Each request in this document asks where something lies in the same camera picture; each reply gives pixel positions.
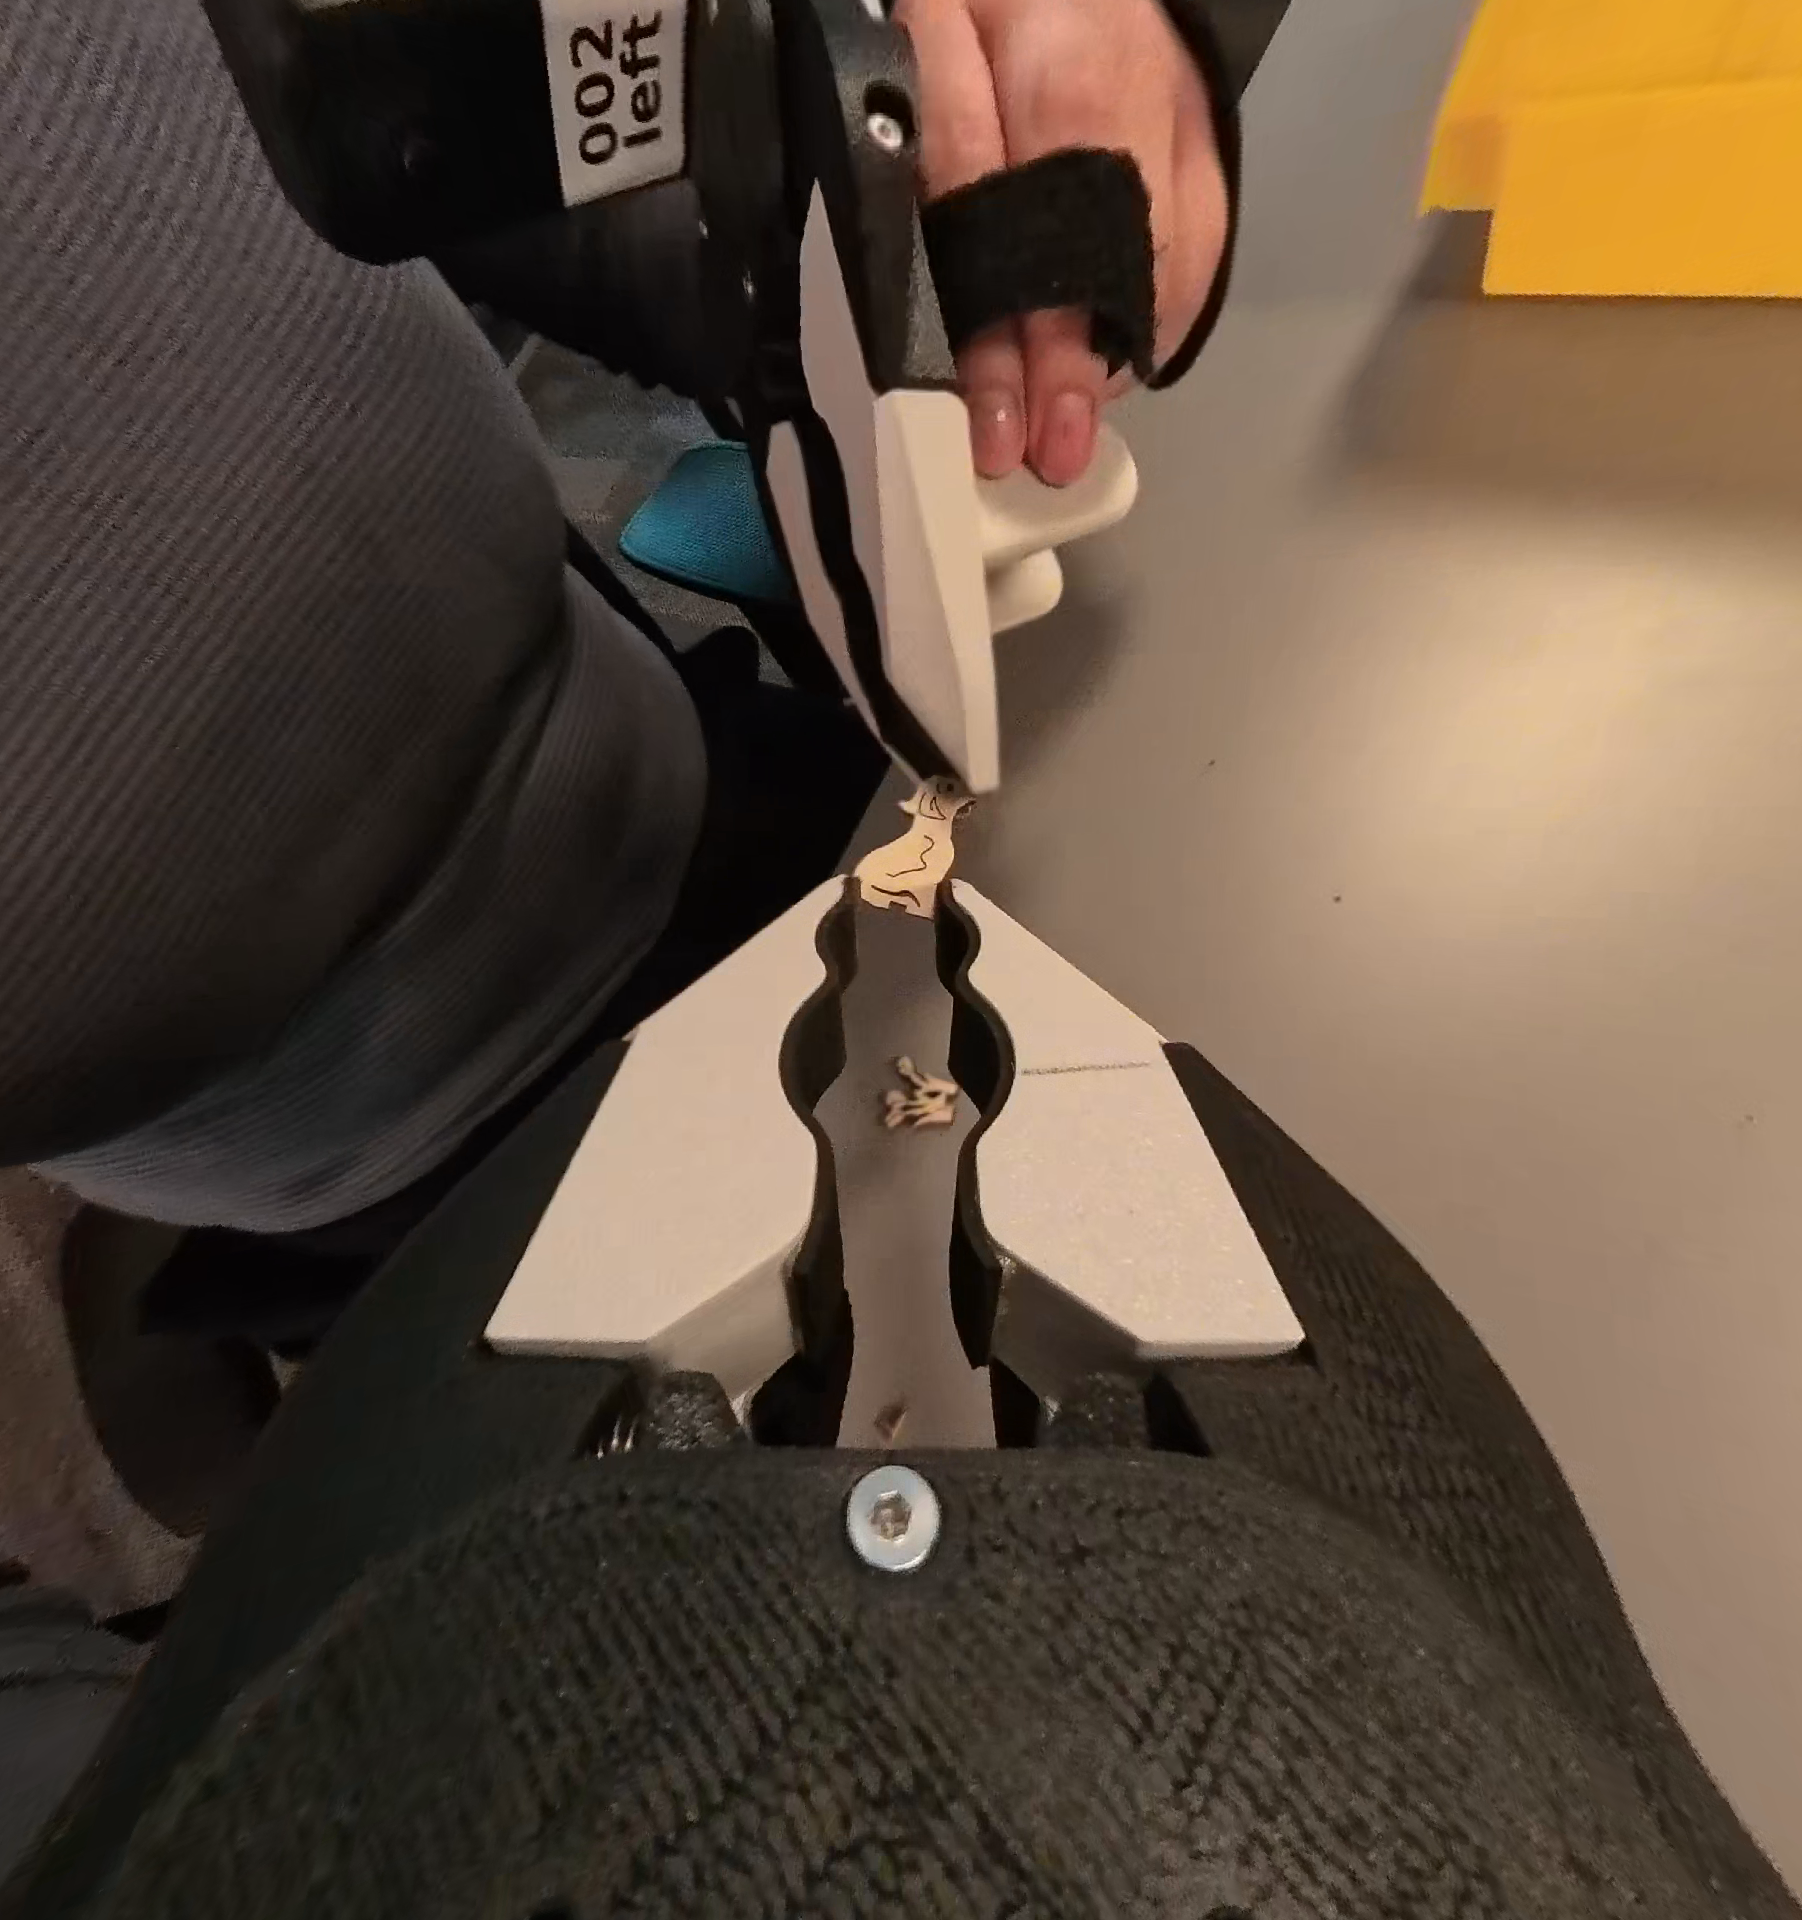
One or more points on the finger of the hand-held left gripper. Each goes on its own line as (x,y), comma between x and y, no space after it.
(938,600)
(826,600)

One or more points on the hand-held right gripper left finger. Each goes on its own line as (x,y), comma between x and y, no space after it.
(645,1200)

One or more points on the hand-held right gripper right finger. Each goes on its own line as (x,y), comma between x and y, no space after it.
(1126,1200)

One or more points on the wavy wooden model part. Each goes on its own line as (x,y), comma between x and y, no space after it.
(915,862)

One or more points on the person's left hand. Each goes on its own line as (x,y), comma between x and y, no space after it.
(1081,91)

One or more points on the teal chair seat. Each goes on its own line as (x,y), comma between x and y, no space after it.
(690,517)

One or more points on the wooden tulip piece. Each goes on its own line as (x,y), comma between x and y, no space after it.
(923,1094)

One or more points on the person's pants leg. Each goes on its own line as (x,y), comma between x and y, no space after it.
(721,809)

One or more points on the person's grey sweater torso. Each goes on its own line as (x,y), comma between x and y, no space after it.
(241,600)

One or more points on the yellow plastic bin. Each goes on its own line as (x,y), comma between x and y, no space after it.
(1666,149)

